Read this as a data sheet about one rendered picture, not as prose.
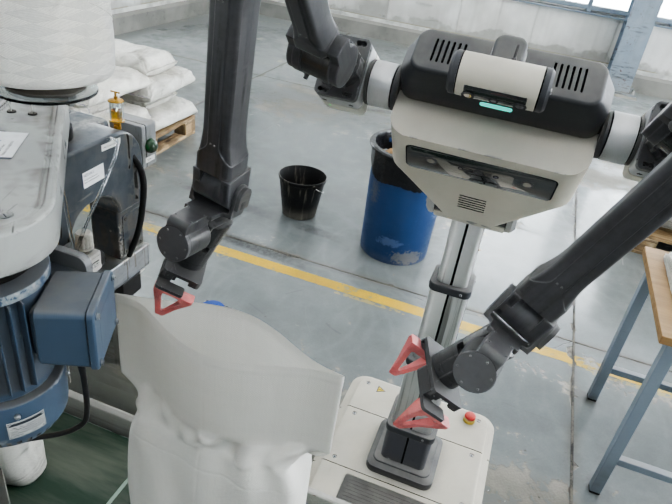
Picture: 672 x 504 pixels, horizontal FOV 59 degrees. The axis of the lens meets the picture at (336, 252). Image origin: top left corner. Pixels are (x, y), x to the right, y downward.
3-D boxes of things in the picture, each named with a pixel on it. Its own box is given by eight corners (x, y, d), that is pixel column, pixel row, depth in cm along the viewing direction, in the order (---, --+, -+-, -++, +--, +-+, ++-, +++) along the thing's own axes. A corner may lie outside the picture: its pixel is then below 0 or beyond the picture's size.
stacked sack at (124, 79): (155, 89, 396) (155, 67, 388) (87, 115, 341) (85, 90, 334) (101, 75, 406) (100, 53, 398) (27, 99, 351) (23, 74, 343)
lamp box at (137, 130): (156, 162, 123) (155, 120, 118) (143, 169, 119) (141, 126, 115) (125, 153, 125) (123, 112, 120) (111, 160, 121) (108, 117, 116)
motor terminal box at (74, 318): (121, 335, 85) (116, 267, 79) (104, 387, 76) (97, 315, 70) (59, 333, 83) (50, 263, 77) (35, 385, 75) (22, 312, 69)
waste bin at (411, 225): (441, 239, 371) (466, 141, 337) (423, 280, 328) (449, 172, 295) (367, 219, 382) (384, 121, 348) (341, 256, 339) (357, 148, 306)
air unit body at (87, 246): (109, 300, 111) (103, 227, 103) (92, 314, 107) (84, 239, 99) (89, 293, 112) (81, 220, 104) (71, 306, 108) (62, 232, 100)
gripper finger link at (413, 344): (379, 389, 92) (426, 362, 87) (376, 353, 97) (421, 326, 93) (407, 408, 95) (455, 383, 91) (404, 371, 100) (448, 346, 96)
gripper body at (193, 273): (159, 276, 96) (178, 245, 92) (172, 238, 104) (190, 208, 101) (196, 292, 98) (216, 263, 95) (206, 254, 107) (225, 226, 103)
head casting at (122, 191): (146, 244, 128) (140, 110, 113) (65, 304, 108) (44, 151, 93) (32, 208, 135) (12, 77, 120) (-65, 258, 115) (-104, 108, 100)
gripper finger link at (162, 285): (136, 315, 99) (159, 278, 94) (146, 286, 104) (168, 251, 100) (174, 331, 101) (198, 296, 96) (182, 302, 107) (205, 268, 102)
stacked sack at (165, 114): (201, 117, 465) (201, 97, 457) (150, 142, 410) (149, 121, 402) (153, 104, 475) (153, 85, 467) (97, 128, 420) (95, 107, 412)
